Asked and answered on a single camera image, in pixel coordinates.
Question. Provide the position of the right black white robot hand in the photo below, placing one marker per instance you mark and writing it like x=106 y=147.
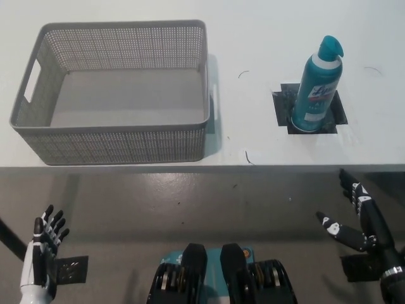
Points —
x=373 y=221

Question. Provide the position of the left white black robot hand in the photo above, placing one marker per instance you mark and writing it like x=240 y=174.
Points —
x=34 y=259

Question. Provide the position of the teal air freshener spray can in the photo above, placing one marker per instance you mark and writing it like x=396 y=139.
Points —
x=314 y=95

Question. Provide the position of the black diagonal bar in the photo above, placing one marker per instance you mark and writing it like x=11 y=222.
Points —
x=11 y=239

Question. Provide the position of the black tape square marker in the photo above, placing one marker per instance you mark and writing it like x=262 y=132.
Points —
x=281 y=107

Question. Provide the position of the grey perforated plastic basket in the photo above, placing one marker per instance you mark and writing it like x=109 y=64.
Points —
x=126 y=142

